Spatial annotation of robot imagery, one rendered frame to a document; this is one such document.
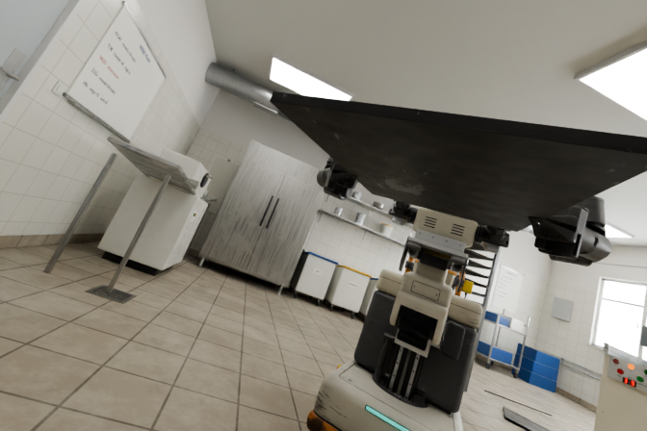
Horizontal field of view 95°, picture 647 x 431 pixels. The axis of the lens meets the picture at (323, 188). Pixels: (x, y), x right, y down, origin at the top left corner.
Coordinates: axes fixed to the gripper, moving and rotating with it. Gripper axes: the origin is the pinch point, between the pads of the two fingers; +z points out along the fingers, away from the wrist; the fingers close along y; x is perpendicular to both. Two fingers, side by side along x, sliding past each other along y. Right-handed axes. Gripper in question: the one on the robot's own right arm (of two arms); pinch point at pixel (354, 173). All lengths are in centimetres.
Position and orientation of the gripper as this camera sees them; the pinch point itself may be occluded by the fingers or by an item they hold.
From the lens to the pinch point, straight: 72.9
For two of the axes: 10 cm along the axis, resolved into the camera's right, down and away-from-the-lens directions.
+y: 3.1, -9.4, 1.4
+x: 8.8, 3.4, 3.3
